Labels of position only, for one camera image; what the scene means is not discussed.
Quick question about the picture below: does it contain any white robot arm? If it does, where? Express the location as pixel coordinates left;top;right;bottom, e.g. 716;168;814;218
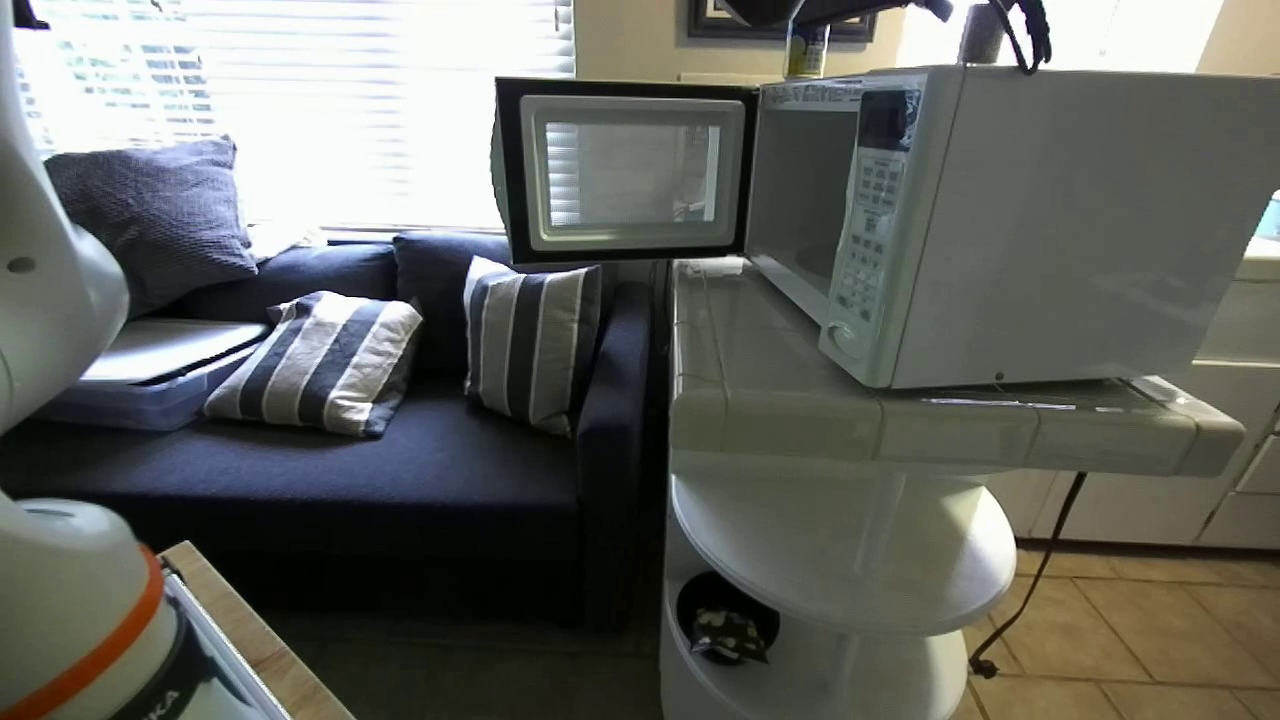
0;9;182;720

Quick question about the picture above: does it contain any microwave door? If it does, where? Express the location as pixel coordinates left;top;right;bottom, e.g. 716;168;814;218
492;76;756;262

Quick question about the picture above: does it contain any white microwave oven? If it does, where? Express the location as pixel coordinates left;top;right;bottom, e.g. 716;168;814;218
748;63;1280;388

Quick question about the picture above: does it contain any striped cushion upright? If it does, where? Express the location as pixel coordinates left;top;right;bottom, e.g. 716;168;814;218
463;254;603;437

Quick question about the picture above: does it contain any dark blue sofa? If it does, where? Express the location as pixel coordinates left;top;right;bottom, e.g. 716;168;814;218
58;233;656;633

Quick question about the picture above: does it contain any black bowl with snacks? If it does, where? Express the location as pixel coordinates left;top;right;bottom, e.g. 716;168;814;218
677;572;779;669

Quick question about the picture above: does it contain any striped cushion lying flat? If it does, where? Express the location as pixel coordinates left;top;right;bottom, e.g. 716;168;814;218
203;292;426;438

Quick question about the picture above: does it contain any grey laptop on sofa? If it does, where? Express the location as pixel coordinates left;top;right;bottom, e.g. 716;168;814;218
84;314;264;383

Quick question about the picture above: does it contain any dark blue pillow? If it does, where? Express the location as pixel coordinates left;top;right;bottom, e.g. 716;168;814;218
45;135;256;314

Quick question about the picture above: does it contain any black power cable on floor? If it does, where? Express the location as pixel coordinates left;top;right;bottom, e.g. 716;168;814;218
963;467;1091;682

